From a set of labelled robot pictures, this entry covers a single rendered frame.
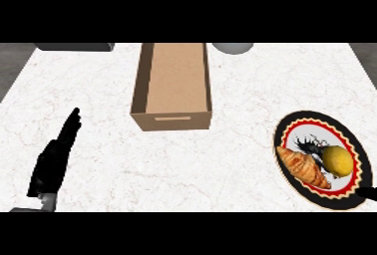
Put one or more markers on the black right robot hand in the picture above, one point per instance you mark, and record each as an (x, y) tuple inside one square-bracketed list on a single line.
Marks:
[(368, 193)]

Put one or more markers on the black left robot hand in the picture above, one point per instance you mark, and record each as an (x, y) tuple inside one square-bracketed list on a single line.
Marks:
[(52, 159)]

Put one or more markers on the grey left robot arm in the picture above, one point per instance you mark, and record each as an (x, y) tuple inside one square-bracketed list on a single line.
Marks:
[(39, 203)]

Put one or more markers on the black-rimmed patterned plate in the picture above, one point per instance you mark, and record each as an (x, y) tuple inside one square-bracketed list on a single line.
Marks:
[(318, 192)]

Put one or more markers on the yellow lemon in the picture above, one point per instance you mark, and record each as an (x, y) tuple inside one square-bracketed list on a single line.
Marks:
[(337, 160)]

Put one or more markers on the open cardboard box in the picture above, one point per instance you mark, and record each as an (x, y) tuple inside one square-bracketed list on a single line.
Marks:
[(173, 87)]

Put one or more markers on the golden brown croissant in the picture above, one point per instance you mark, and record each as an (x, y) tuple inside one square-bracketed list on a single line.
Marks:
[(302, 167)]

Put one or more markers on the dark grey flat appliance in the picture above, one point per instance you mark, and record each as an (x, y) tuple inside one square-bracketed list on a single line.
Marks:
[(74, 46)]

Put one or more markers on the grey round object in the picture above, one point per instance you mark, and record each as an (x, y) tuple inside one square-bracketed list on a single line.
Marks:
[(232, 48)]

